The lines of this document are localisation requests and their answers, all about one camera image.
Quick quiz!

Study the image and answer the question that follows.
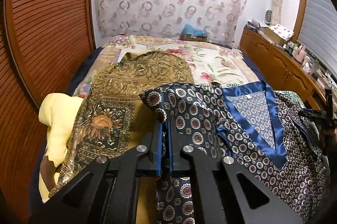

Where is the yellow cloth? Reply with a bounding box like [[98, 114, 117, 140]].
[[38, 93, 83, 203]]

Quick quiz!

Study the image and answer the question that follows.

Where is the wooden louvered wardrobe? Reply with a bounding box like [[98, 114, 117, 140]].
[[1, 0, 95, 223]]

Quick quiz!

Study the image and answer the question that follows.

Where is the palm leaf print sheet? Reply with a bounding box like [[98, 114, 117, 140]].
[[274, 90, 305, 108]]

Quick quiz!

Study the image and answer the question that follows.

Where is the pink thermos jug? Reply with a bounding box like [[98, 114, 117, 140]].
[[294, 44, 306, 63]]

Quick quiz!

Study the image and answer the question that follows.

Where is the navy circle-patterned satin garment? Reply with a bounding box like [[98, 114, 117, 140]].
[[140, 81, 330, 222]]

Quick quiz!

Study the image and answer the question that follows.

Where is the cardboard box with dotted cloth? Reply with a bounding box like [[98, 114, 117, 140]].
[[259, 23, 294, 46]]

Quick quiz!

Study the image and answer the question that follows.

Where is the gold paisley patterned garment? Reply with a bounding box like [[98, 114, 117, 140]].
[[49, 50, 194, 196]]

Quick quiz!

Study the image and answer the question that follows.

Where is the floral bed quilt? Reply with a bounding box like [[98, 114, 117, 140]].
[[72, 34, 260, 98]]

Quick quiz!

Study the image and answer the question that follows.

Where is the navy bed sheet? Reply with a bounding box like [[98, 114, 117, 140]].
[[65, 46, 103, 96]]

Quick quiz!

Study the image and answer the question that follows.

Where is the grey window blind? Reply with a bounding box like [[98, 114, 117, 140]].
[[298, 0, 337, 76]]

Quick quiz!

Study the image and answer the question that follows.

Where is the wooden sideboard cabinet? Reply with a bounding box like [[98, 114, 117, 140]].
[[239, 27, 326, 110]]

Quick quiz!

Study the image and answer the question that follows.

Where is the small white fan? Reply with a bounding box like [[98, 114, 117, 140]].
[[265, 10, 273, 26]]

